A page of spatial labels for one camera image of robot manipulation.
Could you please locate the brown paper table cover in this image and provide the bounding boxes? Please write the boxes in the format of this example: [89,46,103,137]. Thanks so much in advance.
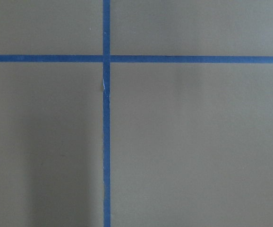
[0,0,273,227]

